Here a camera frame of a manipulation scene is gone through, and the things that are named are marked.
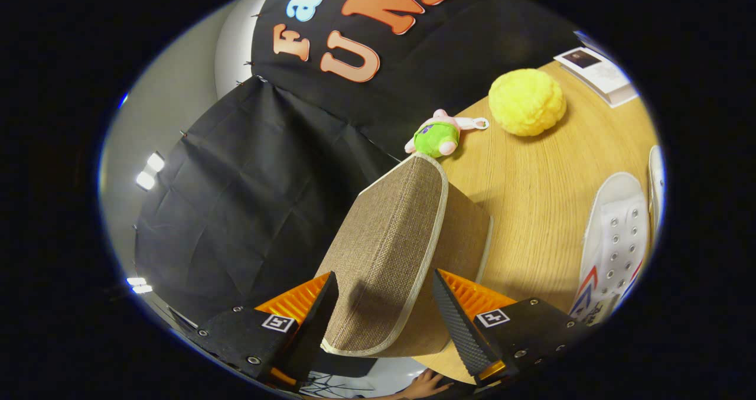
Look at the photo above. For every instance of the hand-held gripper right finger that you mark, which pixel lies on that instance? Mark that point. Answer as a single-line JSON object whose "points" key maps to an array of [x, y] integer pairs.
{"points": [[463, 329]]}

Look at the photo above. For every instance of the green and pink plush toy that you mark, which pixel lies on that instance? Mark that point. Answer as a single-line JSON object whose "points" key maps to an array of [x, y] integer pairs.
{"points": [[437, 137]]}

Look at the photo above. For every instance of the brown fabric storage box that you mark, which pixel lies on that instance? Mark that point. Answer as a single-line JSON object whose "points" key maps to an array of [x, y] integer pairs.
{"points": [[390, 252]]}

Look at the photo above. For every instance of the yellow plush ball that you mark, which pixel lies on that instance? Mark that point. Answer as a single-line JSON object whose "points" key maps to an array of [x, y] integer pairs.
{"points": [[525, 101]]}

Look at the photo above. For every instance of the black backdrop cloth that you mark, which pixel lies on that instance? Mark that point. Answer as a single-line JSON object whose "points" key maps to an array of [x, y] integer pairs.
{"points": [[236, 199]]}

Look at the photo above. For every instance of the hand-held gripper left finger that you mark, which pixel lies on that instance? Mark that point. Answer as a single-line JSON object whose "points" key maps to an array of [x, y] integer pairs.
{"points": [[313, 329]]}

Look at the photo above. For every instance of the ceiling tube light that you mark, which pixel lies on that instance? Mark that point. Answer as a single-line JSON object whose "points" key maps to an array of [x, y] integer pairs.
{"points": [[139, 285], [150, 172]]}

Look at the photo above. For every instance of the white book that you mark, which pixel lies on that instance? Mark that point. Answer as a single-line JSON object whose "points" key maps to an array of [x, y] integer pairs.
{"points": [[602, 72]]}

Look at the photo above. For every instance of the white shoe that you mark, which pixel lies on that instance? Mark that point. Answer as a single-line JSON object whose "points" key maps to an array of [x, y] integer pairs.
{"points": [[655, 181], [614, 240]]}

